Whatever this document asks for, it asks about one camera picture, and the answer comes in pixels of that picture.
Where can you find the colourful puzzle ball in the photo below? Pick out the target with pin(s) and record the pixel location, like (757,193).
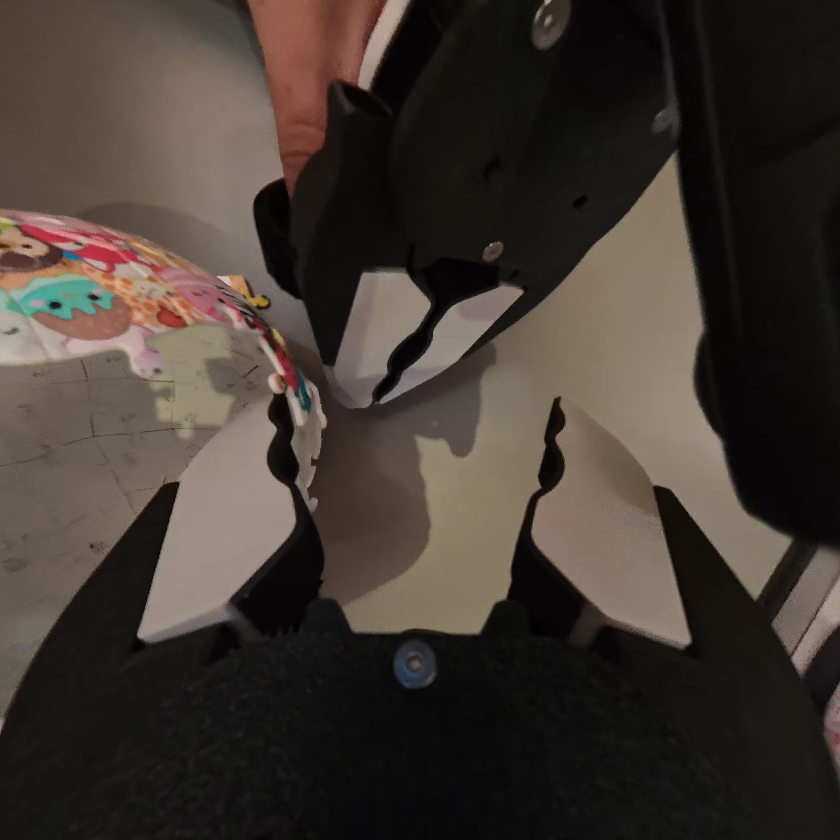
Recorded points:
(98,426)

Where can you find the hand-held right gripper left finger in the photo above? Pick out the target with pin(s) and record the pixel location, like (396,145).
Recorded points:
(216,538)

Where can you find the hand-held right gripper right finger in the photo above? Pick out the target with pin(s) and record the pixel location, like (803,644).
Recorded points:
(604,544)

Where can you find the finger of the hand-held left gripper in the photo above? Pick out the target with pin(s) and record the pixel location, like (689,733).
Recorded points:
(459,325)
(374,315)

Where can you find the person's left hand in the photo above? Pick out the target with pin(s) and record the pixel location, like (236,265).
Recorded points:
(315,52)

